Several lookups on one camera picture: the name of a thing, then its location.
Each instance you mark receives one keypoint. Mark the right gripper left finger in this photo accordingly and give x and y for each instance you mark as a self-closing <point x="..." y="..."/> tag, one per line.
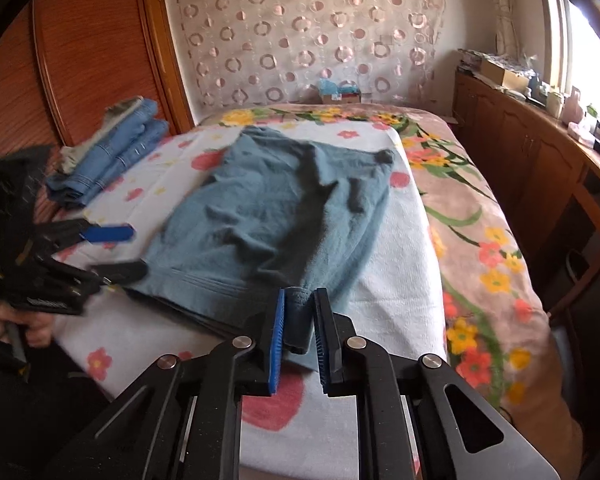
<point x="181" y="419"/>

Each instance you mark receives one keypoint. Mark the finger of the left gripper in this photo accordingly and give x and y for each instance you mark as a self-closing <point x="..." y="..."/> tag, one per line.
<point x="105" y="274"/>
<point x="85" y="232"/>

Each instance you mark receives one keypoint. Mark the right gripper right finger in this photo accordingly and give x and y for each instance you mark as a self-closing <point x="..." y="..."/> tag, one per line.
<point x="417" y="419"/>

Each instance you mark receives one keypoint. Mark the teal grey pants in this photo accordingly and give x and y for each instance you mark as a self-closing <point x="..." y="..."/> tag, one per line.
<point x="276" y="215"/>

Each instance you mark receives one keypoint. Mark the person's left hand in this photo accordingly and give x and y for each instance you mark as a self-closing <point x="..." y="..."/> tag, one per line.
<point x="39" y="325"/>

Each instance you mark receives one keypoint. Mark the folded olive green garment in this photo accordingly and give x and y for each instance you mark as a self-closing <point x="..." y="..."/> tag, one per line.
<point x="70" y="156"/>

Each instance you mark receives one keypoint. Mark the folded blue jeans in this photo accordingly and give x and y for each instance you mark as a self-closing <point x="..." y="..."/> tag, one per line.
<point x="132" y="140"/>

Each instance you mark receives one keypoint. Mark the pink floral blanket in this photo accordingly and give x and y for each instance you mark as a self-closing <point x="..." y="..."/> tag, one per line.
<point x="497" y="332"/>

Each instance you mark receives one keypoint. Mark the wooden headboard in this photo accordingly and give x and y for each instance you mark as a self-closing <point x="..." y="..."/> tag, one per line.
<point x="63" y="62"/>

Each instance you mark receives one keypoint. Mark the long wooden cabinet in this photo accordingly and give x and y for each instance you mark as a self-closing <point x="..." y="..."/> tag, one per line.
<point x="547" y="184"/>

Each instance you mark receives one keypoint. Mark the pink circle pattern curtain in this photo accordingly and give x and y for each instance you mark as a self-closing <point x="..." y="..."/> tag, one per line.
<point x="238" y="53"/>

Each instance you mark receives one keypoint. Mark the box with blue cloth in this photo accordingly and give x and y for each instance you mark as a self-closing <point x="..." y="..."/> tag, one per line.
<point x="344" y="93"/>

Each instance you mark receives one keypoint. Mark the pink bottle on cabinet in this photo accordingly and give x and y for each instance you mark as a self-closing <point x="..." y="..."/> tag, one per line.
<point x="573" y="110"/>

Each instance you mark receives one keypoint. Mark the cardboard box on cabinet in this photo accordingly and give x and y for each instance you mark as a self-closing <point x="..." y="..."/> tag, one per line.
<point x="504" y="77"/>

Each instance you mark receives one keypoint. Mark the window with white frame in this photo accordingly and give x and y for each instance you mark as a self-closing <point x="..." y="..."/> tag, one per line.
<point x="572" y="53"/>

